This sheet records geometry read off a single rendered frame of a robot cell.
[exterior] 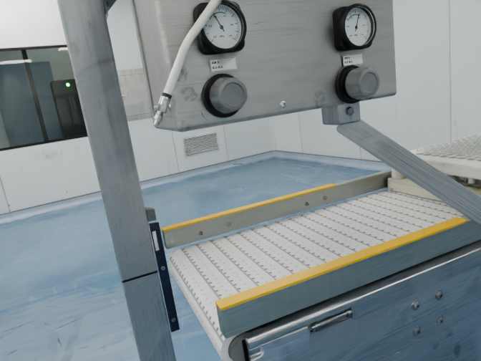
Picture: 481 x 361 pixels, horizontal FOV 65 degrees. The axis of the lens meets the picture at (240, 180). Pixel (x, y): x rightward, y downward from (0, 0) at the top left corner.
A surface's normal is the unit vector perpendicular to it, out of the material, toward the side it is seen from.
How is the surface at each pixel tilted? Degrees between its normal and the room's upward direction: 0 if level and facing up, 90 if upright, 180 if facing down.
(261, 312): 90
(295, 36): 90
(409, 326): 90
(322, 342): 90
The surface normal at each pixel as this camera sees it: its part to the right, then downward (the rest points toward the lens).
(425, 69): -0.86, 0.23
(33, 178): 0.49, 0.13
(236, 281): -0.14, -0.97
